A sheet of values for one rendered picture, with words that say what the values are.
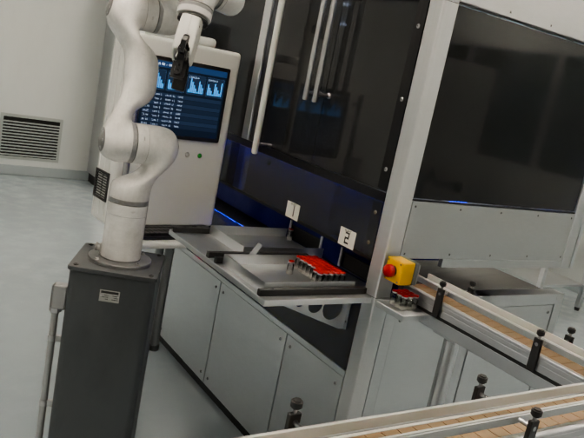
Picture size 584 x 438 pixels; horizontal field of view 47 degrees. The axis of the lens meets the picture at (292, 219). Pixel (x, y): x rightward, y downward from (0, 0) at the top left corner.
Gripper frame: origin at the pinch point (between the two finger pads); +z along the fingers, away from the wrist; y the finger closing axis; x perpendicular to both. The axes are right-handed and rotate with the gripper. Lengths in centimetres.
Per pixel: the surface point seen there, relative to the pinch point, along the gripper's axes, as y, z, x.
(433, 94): -31, -24, 70
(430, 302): -44, 36, 86
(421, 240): -51, 16, 81
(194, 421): -143, 102, 27
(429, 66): -27, -31, 67
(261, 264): -66, 34, 34
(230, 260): -56, 36, 24
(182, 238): -83, 31, 6
